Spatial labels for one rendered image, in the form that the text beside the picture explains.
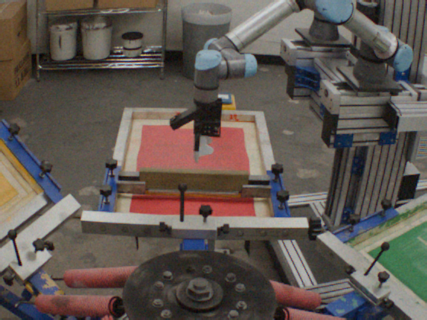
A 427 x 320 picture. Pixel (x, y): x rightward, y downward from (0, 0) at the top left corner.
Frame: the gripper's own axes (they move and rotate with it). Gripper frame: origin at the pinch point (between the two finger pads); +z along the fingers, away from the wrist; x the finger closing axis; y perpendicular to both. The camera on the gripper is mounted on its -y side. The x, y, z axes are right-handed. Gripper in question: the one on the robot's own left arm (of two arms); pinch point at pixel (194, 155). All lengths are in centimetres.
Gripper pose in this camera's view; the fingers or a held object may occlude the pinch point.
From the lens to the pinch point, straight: 191.7
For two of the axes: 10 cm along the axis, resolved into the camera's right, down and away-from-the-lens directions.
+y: 10.0, 0.4, 0.7
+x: -0.4, -5.1, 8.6
